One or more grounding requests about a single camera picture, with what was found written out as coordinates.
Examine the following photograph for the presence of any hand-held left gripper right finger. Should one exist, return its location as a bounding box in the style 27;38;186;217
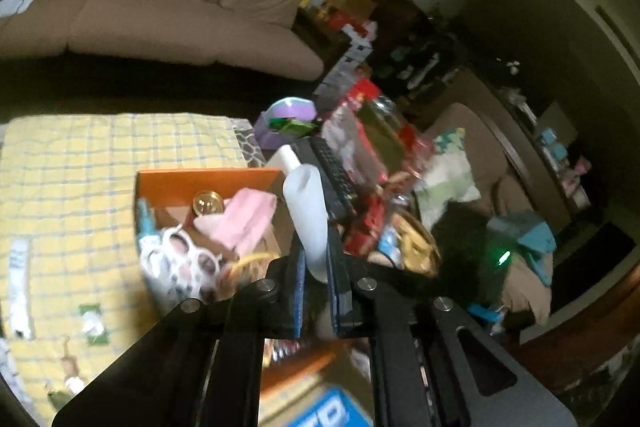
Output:
326;229;579;427

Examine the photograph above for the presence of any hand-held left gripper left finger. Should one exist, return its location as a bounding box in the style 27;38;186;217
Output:
51;253;307;427

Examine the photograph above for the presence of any white squeeze bottle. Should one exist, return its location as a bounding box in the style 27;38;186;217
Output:
281;164;329;284

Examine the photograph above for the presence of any orange storage box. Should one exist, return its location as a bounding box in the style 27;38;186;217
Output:
132;167;371;408

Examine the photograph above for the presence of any teal plastic bottle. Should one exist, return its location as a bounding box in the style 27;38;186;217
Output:
135;197;161;253

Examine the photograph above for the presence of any pink cloth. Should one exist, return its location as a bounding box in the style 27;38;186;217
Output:
192;187;278;253

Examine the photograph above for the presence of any black keyboard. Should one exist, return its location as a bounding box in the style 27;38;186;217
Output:
292;134;361;223

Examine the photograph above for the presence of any blue printed carton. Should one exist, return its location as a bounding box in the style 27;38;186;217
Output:
260;384;373;427

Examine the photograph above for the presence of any gold lidded jar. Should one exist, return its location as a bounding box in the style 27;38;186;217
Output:
192;190;224;218

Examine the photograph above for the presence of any white round container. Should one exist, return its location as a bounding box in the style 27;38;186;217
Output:
265;144;307;172

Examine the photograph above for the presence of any grey patterned mat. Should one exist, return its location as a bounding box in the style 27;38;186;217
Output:
229;117;266;170

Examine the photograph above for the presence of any red clear snack packet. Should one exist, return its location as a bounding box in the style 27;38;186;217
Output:
322;79;418;188

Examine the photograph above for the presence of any floral cushion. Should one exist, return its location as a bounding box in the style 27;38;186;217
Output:
415;127;481;218

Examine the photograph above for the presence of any purple bowl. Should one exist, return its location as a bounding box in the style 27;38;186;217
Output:
252;96;321;148

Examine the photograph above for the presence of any brown armchair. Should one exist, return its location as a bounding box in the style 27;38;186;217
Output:
425;102;573;328

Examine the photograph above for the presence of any teal cloth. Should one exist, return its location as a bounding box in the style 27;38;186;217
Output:
487;209;558;288

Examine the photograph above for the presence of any green snack packet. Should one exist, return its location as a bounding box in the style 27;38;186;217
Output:
78;303;109;347

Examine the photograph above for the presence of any yellow checked tablecloth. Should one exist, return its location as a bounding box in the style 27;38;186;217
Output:
0;112;256;427

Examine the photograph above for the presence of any small figurine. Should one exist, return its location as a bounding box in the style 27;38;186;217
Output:
47;339;86;408

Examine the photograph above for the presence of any pile of boxes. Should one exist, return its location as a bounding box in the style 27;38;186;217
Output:
297;0;451;108

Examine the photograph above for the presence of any white labelled tube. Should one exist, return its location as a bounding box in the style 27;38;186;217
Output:
7;237;36;340

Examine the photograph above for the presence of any white paper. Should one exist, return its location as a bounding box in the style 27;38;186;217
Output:
0;0;40;18

